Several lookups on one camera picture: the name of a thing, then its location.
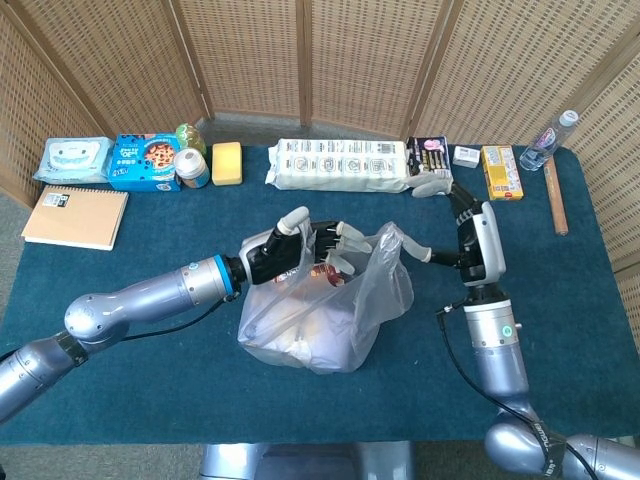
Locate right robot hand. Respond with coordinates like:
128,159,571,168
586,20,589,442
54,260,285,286
402,179,507,288

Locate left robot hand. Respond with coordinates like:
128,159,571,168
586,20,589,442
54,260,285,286
238,205,374,286

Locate clear plastic shopping bag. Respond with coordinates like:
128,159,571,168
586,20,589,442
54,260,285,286
236,222,415,375

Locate orange red snack packet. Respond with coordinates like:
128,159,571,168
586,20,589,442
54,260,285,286
308,263,352,290

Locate yellow box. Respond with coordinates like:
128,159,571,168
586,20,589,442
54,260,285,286
481,145,525,202

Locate wooden stick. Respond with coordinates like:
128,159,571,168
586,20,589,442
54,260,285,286
543,158,570,237

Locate small white box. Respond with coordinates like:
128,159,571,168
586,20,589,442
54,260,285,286
452,145,481,169

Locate white blue tissue pack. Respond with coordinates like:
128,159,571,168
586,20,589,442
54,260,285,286
257,302,369,374

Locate yellow sponge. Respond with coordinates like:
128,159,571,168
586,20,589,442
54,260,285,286
211,141,245,187

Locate dark sanitary pad pack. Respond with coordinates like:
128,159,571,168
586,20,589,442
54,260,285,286
405,135,455,187

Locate long white paper pack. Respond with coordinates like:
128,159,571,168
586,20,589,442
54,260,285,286
263,138,411,195

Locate clear water bottle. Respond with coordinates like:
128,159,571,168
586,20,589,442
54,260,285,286
518,110,580,173

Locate glass jar white lid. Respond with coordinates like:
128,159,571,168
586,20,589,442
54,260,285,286
173,148,211,190

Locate green bottle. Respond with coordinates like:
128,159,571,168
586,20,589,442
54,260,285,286
174,123,208,159

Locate blue cookie box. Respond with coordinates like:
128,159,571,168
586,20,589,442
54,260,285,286
107,132,182,193

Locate blue carpet table cover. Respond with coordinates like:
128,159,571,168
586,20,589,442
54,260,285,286
0,143,640,447

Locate wicker folding screen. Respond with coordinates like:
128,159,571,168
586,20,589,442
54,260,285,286
0,0,640,361

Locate brown spiral notebook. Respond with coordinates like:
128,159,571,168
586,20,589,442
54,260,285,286
21,184,130,252

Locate silver robot torso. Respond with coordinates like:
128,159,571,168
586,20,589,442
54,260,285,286
198,440,416,480

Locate light blue wet wipes pack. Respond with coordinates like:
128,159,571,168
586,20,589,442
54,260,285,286
32,137,115,184

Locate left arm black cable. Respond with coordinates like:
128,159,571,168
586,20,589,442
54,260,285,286
0,293,242,362

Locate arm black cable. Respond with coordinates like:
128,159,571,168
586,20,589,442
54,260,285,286
0,293,242,362
435,304,584,464

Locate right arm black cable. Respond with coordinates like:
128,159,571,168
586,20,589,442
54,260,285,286
435,304,584,464

